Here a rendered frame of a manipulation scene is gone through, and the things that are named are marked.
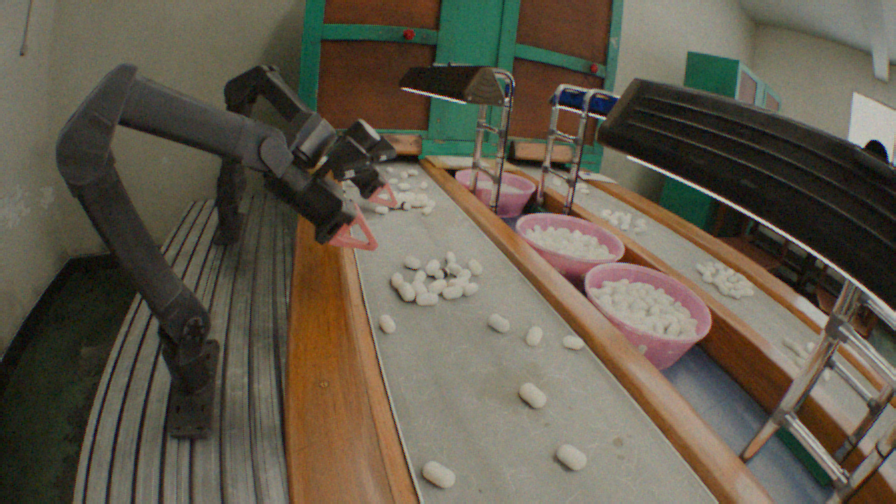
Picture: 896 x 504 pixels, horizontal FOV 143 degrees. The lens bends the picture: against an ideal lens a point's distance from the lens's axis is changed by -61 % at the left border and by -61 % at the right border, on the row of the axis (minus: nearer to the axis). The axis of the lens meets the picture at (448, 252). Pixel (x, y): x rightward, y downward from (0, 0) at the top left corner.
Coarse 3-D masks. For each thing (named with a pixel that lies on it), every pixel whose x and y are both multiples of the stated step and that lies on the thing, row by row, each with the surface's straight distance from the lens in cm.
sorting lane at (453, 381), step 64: (384, 192) 112; (384, 256) 74; (448, 320) 58; (512, 320) 60; (448, 384) 47; (512, 384) 49; (576, 384) 52; (448, 448) 41; (512, 448) 42; (576, 448) 44; (640, 448) 48
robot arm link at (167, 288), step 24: (72, 192) 42; (96, 192) 42; (120, 192) 43; (96, 216) 43; (120, 216) 44; (120, 240) 45; (144, 240) 46; (120, 264) 46; (144, 264) 47; (168, 264) 49; (144, 288) 48; (168, 288) 48; (168, 312) 49; (192, 312) 51
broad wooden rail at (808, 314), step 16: (608, 192) 153; (624, 192) 154; (640, 208) 141; (656, 208) 144; (672, 224) 131; (688, 224) 138; (688, 240) 127; (704, 240) 126; (720, 256) 120; (736, 256) 124; (736, 272) 117; (752, 272) 117; (768, 288) 113; (784, 288) 119; (784, 304) 112; (800, 304) 114; (800, 320) 110; (816, 320) 111; (848, 352) 109; (864, 368) 109; (880, 384) 110
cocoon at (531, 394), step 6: (528, 384) 46; (522, 390) 46; (528, 390) 46; (534, 390) 46; (522, 396) 46; (528, 396) 46; (534, 396) 46; (540, 396) 46; (528, 402) 46; (534, 402) 46; (540, 402) 46
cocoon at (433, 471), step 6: (432, 462) 38; (426, 468) 37; (432, 468) 37; (438, 468) 37; (444, 468) 37; (426, 474) 38; (432, 474) 37; (438, 474) 37; (444, 474) 37; (450, 474) 37; (432, 480) 38; (438, 480) 37; (444, 480) 37; (450, 480) 37; (444, 486) 37
